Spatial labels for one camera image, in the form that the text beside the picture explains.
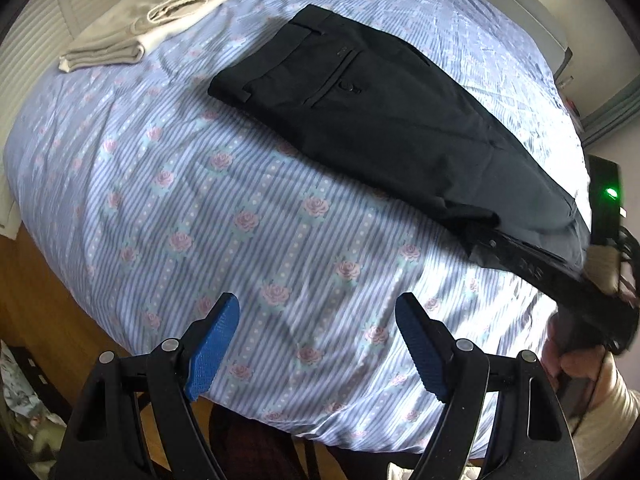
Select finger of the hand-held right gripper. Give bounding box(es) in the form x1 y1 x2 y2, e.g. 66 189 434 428
467 220 507 265

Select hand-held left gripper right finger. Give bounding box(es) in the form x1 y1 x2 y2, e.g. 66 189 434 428
395 292 581 480

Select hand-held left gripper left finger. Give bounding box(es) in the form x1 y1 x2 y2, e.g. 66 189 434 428
47 292 241 480

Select black pants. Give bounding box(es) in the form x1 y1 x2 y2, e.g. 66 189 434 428
207 4 593 281

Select beige folded pants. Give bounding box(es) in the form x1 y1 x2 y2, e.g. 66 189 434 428
58 0 232 73

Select person's right hand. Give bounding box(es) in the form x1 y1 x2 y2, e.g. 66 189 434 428
545 317 608 393

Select teal curtain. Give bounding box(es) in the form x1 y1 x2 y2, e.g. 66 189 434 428
580 92 640 147

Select floral striped bed sheet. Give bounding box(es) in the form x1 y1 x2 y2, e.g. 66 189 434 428
2 0 596 456

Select patterned cloth pile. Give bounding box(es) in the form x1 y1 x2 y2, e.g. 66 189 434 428
0 340 66 466

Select white furniture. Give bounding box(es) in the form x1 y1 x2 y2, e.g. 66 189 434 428
454 0 574 81

